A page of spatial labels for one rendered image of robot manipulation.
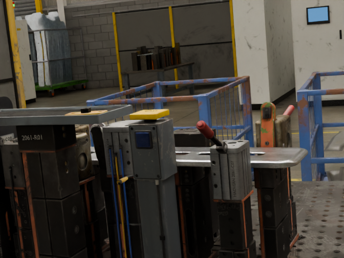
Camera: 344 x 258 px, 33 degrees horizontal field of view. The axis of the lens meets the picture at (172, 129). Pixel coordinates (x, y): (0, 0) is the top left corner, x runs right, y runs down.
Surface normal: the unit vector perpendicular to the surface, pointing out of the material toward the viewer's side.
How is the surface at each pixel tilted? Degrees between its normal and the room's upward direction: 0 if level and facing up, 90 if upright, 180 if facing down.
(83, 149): 90
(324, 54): 90
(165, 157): 90
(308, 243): 0
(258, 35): 90
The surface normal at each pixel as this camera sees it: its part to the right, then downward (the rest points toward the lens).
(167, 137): 0.90, -0.01
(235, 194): -0.43, 0.18
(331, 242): -0.09, -0.98
